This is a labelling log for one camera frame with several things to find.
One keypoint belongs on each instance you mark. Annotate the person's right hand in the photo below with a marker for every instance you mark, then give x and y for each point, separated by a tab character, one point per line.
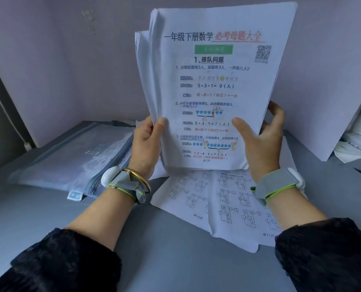
262	148

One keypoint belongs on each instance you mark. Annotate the person's left hand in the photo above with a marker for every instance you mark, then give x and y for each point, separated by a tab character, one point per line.
144	148

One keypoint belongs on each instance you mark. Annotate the person's left thumb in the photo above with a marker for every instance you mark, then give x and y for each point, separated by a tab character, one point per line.
160	130

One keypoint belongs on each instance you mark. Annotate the person's right thumb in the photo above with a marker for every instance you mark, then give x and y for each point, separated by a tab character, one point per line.
243	129

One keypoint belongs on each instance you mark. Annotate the stack of printed worksheets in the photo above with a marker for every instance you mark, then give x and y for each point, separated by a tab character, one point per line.
210	94

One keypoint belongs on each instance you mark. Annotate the person's right forearm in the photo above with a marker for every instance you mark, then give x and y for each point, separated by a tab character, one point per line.
293	203

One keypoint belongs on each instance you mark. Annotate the person's left forearm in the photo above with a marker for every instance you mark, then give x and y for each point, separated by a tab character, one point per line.
104	214

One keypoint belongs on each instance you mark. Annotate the gold bangle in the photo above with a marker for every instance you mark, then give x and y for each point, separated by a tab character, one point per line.
139	178

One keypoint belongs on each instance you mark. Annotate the grey wrist tracker band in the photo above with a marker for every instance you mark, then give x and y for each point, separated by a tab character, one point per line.
276	183
124	183

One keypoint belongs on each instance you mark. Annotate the worksheet with box diagrams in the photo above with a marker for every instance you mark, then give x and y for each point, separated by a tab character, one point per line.
186	194
244	209

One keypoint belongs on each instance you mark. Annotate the blue mesh zipper pouch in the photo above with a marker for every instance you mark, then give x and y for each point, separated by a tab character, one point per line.
77	161

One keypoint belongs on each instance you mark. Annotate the pile of papers and books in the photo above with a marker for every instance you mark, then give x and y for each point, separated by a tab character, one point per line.
358	133

